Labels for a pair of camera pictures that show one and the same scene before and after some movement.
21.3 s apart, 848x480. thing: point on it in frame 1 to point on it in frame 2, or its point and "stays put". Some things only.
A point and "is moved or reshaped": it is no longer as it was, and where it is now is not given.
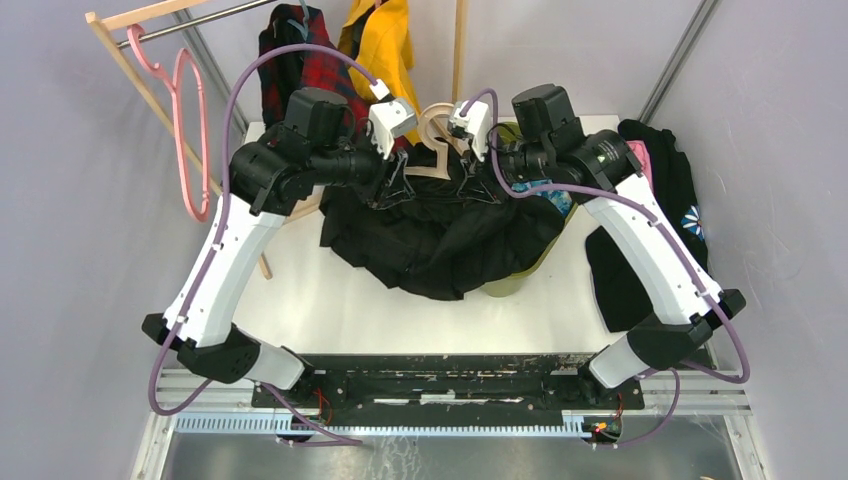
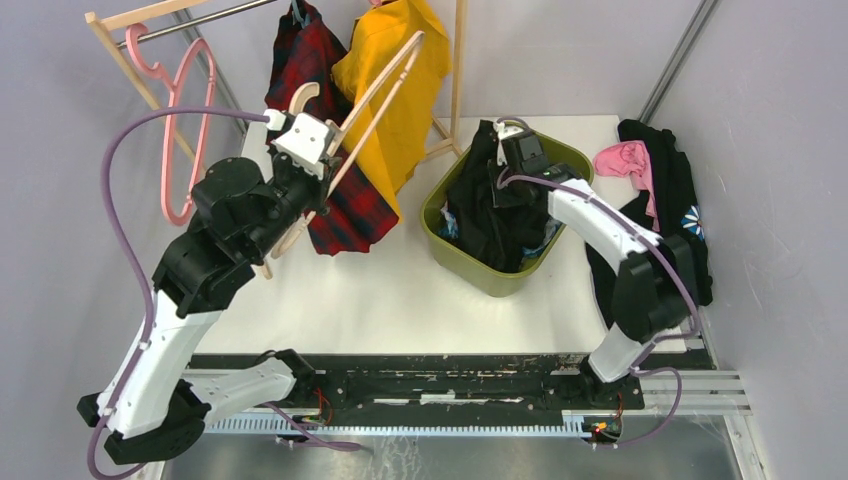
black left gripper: x=395 y=189 to x=320 y=184
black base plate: x=447 y=386 stays put
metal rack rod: x=200 y=20 stays put
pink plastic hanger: x=185 y=53 is moved or reshaped
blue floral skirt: x=561 y=199 is moved or reshaped
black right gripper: x=479 y=180 to x=499 y=196
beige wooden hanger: x=436 y=135 to x=309 y=89
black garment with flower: x=621 y=298 stays put
